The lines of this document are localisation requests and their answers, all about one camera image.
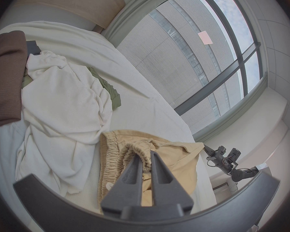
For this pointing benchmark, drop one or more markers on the bed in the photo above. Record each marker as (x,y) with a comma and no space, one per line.
(140,86)

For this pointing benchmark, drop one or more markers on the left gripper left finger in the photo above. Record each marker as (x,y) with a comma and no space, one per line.
(128,192)

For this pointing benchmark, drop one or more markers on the grey-green curtain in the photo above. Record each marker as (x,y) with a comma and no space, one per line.
(140,11)

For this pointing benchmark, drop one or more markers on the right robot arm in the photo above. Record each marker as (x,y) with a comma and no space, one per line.
(234,171)

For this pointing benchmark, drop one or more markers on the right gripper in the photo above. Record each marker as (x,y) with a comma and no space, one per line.
(214,158)

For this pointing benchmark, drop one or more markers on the black garment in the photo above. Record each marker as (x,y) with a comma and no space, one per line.
(33,47)

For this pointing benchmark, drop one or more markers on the white garment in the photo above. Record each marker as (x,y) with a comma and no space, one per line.
(62,110)

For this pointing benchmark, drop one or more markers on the window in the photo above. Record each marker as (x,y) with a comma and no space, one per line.
(174,57)

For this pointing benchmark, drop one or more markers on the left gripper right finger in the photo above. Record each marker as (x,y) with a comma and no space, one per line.
(164,190)

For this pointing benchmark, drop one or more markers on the brown garment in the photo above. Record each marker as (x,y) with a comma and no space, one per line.
(4,81)

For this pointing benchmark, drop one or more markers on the green garment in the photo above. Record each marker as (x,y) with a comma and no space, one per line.
(108,93)

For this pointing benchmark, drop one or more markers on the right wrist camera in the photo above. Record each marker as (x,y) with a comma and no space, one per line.
(221,149)

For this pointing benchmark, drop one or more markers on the tan shorts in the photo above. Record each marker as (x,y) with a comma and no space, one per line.
(174,168)

